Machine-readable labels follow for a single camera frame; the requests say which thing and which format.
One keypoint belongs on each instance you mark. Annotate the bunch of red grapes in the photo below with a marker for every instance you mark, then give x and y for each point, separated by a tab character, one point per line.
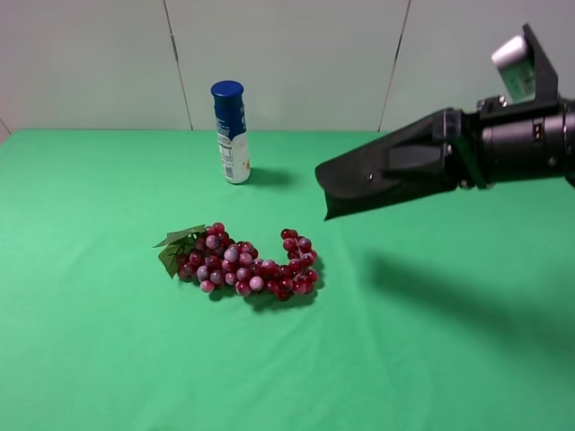
208	256

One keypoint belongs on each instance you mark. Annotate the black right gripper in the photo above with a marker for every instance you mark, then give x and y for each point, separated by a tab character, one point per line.
462	160

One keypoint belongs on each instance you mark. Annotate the white bottle with blue cap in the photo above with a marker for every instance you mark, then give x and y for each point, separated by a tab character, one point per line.
231	131

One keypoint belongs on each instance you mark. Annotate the black glasses case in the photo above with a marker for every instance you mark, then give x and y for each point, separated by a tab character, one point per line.
405	165

